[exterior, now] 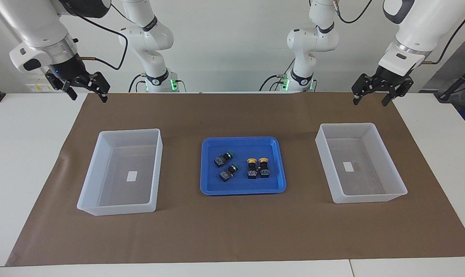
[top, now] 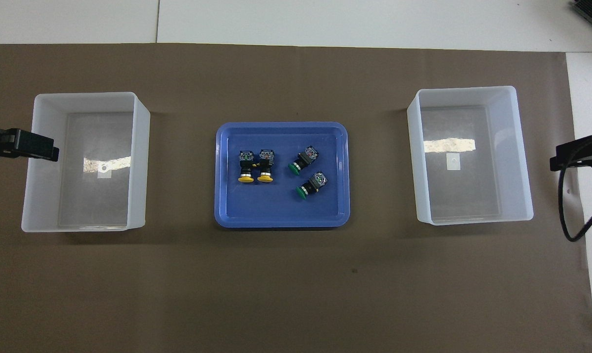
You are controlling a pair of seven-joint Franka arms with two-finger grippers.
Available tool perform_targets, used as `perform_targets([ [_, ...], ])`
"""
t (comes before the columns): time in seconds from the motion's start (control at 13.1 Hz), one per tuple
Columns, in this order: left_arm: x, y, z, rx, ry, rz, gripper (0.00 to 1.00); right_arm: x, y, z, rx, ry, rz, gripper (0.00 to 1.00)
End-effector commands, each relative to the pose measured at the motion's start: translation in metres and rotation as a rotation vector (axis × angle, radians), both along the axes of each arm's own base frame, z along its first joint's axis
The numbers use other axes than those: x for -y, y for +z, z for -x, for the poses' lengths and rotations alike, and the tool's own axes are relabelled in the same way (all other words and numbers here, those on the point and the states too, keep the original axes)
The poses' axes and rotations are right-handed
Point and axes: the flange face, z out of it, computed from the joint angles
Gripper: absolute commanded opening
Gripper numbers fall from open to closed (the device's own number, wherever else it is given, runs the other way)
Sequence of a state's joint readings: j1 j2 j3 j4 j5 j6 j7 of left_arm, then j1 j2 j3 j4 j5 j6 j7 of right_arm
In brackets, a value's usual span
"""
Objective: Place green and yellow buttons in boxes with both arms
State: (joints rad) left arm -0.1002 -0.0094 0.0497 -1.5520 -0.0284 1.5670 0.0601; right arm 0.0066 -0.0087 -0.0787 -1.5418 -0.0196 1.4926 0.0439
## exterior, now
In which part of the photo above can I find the green push button switch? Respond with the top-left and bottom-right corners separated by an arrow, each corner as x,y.
219,164 -> 240,183
214,151 -> 235,168

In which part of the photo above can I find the black tripod pole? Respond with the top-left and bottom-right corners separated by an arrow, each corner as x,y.
435,62 -> 465,102

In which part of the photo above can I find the translucent white plastic box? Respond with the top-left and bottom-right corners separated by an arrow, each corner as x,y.
77,128 -> 164,216
315,123 -> 408,204

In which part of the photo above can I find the blue plastic tray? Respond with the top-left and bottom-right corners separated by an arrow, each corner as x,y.
200,136 -> 287,196

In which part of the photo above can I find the brown paper table mat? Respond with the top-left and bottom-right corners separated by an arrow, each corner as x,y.
5,92 -> 465,267

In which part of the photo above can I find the black base cable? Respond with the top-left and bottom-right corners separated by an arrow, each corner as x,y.
129,73 -> 146,93
259,58 -> 296,92

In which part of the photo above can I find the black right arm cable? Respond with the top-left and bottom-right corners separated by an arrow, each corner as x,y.
69,6 -> 129,71

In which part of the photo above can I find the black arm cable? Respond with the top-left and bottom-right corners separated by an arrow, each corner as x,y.
425,2 -> 465,65
69,6 -> 129,71

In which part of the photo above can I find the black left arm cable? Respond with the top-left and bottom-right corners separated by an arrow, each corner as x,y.
425,2 -> 465,65

